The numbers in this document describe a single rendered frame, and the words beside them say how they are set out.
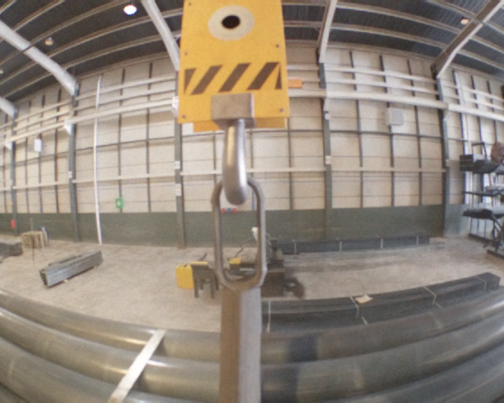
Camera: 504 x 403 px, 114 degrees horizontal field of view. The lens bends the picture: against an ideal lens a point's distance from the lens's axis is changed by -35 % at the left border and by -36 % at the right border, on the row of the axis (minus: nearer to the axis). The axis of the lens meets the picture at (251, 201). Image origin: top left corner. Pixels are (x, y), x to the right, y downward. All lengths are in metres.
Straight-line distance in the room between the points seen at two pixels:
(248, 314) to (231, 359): 0.10
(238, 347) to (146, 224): 10.93
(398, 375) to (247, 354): 0.42
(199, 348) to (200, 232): 9.78
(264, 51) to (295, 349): 0.77
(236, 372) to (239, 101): 0.52
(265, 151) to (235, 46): 9.64
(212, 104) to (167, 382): 0.66
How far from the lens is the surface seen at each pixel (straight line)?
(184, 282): 6.71
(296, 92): 9.99
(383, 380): 0.74
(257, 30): 0.54
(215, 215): 0.51
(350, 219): 10.59
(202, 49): 0.54
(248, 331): 0.53
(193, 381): 0.70
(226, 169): 0.44
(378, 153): 11.16
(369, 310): 4.76
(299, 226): 10.16
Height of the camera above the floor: 2.73
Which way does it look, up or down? 5 degrees down
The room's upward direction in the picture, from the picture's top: 2 degrees counter-clockwise
